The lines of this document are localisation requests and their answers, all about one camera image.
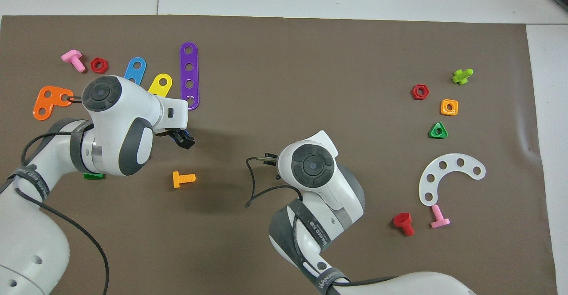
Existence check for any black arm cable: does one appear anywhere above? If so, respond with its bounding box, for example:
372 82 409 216
245 152 307 209
0 94 110 295

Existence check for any blue two-hole plate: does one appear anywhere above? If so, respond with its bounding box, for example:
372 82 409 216
123 57 147 86

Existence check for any red plastic screw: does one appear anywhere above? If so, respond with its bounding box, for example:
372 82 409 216
393 212 415 237

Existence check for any lime green cross-head screw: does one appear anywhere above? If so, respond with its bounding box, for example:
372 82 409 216
452 68 474 85

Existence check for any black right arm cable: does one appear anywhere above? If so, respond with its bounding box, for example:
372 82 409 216
245 152 307 209

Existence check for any yellow three-hole plate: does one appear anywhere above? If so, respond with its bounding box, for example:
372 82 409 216
147 73 173 98

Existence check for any white curved plate with holes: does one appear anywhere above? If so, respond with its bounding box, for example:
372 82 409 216
418 153 486 207

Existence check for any orange plastic screw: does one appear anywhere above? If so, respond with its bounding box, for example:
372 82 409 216
172 171 197 189

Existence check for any purple four-hole plate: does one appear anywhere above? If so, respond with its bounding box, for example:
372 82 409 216
179 42 200 110

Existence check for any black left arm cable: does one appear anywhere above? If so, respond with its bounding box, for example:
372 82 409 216
0 94 110 295

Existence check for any orange heart-shaped plate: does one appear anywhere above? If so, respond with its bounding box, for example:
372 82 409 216
33 86 75 121

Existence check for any pink plastic screw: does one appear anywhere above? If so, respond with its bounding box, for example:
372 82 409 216
430 204 451 229
61 49 86 73

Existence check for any green triangular plastic nut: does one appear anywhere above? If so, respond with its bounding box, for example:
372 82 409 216
429 122 449 139

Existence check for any brown table mat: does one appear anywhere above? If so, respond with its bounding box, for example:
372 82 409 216
0 15 559 295

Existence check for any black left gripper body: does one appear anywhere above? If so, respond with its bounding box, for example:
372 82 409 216
154 128 196 150

